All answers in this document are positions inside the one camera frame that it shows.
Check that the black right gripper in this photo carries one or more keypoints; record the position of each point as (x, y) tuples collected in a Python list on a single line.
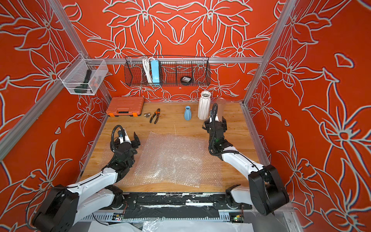
[(208, 125)]

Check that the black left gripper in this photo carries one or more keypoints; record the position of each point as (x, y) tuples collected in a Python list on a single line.
[(136, 142)]

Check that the white ribbed ceramic vase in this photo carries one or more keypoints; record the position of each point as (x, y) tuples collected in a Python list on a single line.
[(204, 105)]

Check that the narrow bubble bundle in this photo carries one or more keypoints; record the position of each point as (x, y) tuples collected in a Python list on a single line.
[(182, 160)]

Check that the small blue ceramic vase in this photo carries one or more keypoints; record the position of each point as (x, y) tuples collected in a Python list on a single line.
[(187, 113)]

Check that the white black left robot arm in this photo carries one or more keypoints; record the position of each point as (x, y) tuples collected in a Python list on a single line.
[(64, 206)]

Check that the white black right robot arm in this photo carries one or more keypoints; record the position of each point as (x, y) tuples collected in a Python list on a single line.
[(266, 191)]

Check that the orange plastic tool case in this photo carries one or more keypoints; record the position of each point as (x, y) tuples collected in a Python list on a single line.
[(125, 106)]

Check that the orange black pliers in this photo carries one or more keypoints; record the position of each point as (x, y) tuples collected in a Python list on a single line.
[(155, 116)]

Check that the small black device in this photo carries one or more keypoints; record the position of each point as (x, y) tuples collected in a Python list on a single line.
[(185, 80)]

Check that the light blue box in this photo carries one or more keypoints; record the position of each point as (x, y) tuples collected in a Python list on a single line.
[(155, 72)]

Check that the dark green screwdriver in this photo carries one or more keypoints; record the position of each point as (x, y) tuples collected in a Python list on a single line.
[(83, 88)]

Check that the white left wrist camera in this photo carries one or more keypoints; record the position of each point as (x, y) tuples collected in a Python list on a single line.
[(122, 136)]

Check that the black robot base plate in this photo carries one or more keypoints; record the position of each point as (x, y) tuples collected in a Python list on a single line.
[(218, 201)]

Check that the black wire wall basket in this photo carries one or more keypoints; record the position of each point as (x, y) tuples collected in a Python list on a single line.
[(172, 69)]

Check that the clear acrylic wall box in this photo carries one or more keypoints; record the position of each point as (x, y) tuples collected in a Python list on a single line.
[(74, 73)]

